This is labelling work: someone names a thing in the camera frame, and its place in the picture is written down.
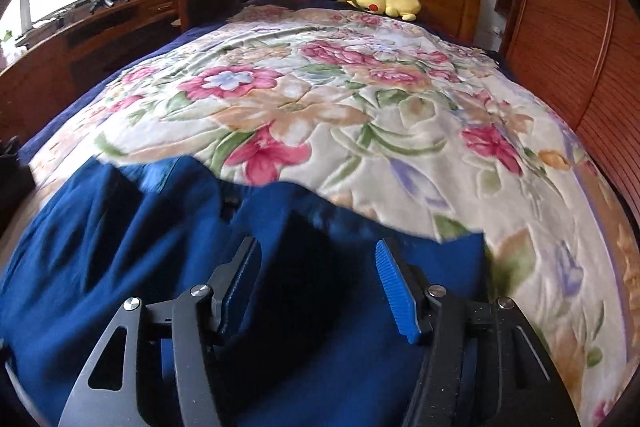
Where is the navy blue blazer jacket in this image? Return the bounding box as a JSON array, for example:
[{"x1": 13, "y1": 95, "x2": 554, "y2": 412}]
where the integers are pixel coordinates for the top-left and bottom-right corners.
[{"x1": 1, "y1": 157, "x2": 485, "y2": 426}]

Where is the folded black clothes pile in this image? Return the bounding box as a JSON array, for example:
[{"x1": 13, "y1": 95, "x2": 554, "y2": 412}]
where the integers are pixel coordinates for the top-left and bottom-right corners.
[{"x1": 0, "y1": 136, "x2": 35, "y2": 234}]

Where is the floral quilt bedspread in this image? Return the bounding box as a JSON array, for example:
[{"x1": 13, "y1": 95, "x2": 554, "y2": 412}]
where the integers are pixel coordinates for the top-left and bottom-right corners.
[{"x1": 30, "y1": 4, "x2": 639, "y2": 426}]

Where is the long wooden desk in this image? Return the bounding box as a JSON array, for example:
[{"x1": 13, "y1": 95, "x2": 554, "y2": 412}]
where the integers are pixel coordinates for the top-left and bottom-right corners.
[{"x1": 0, "y1": 0, "x2": 179, "y2": 142}]

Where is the wooden louvered wardrobe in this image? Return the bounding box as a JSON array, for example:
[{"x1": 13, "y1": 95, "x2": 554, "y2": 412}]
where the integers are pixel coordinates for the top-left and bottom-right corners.
[{"x1": 506, "y1": 0, "x2": 639, "y2": 212}]

